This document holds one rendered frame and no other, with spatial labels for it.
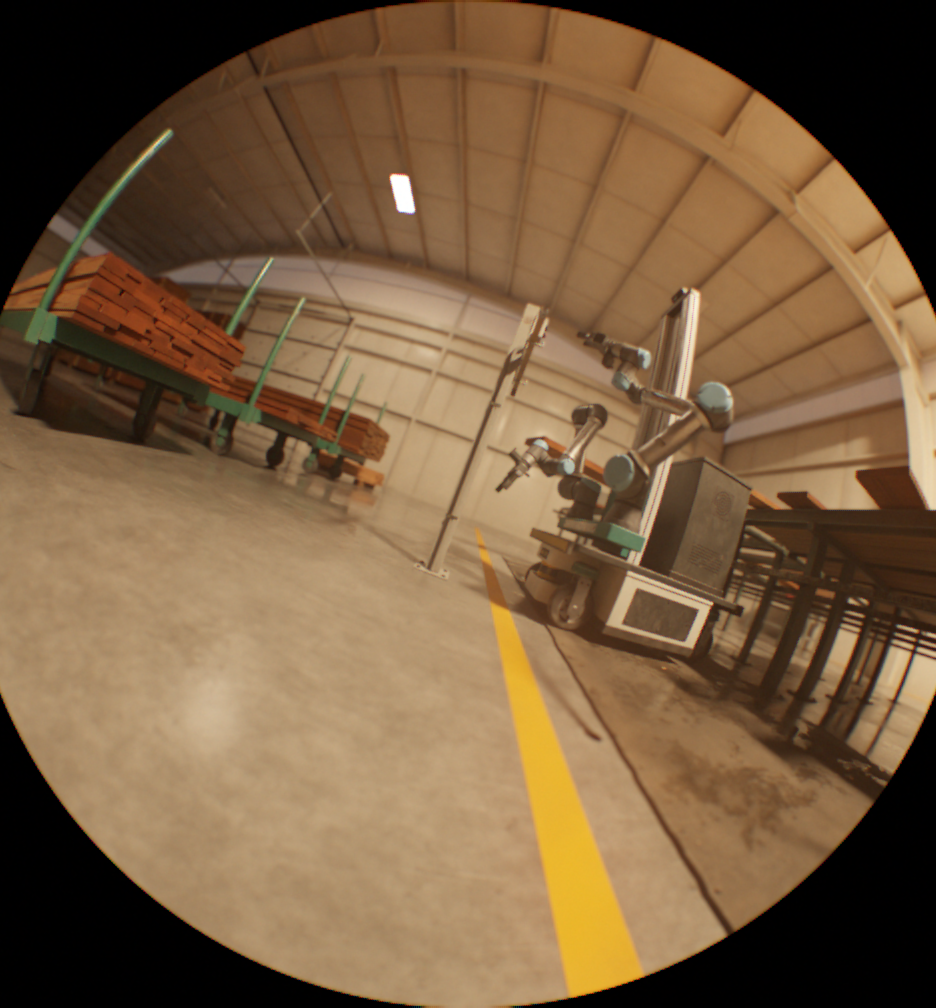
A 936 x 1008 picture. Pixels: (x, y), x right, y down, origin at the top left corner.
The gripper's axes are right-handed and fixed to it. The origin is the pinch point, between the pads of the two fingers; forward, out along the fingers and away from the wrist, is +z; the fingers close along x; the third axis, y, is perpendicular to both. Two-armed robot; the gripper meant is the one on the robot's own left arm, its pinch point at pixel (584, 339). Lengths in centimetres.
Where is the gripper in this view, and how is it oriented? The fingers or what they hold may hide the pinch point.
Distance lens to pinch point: 159.3
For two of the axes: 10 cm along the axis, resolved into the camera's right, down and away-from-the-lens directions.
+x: -6.5, -1.5, -7.5
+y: 4.8, -8.4, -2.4
